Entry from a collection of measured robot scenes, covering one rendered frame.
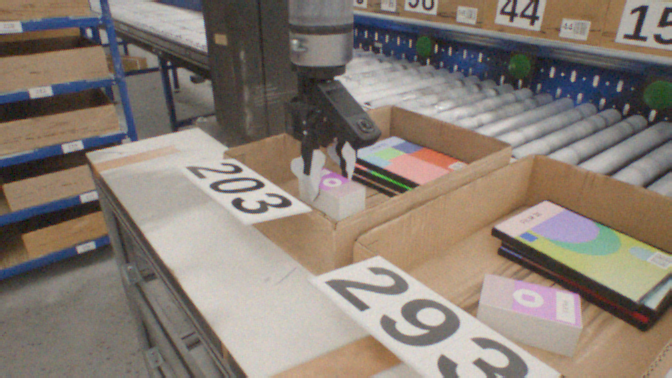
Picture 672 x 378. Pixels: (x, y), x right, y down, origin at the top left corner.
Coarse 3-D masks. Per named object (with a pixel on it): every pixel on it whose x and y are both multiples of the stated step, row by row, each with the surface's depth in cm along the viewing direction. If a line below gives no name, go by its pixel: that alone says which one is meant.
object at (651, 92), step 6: (654, 84) 113; (660, 84) 112; (666, 84) 111; (648, 90) 115; (654, 90) 113; (660, 90) 112; (666, 90) 112; (648, 96) 115; (654, 96) 114; (660, 96) 113; (666, 96) 112; (648, 102) 115; (654, 102) 114; (660, 102) 113; (666, 102) 112; (654, 108) 115; (660, 108) 114
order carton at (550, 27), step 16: (496, 0) 148; (560, 0) 132; (576, 0) 129; (592, 0) 126; (608, 0) 123; (496, 16) 149; (544, 16) 137; (560, 16) 133; (576, 16) 130; (592, 16) 127; (512, 32) 147; (528, 32) 143; (544, 32) 139; (592, 32) 128
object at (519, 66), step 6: (510, 60) 142; (516, 60) 140; (522, 60) 139; (528, 60) 138; (510, 66) 142; (516, 66) 141; (522, 66) 139; (528, 66) 138; (510, 72) 143; (516, 72) 141; (522, 72) 140; (528, 72) 139
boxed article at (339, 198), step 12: (324, 168) 78; (300, 180) 75; (324, 180) 74; (336, 180) 74; (348, 180) 74; (300, 192) 76; (324, 192) 71; (336, 192) 70; (348, 192) 70; (360, 192) 71; (312, 204) 75; (324, 204) 72; (336, 204) 70; (348, 204) 70; (360, 204) 72; (336, 216) 71
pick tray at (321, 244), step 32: (384, 128) 94; (416, 128) 90; (448, 128) 84; (256, 160) 77; (288, 160) 81; (480, 160) 69; (288, 192) 79; (416, 192) 61; (256, 224) 70; (288, 224) 62; (320, 224) 55; (352, 224) 55; (320, 256) 58; (352, 256) 57
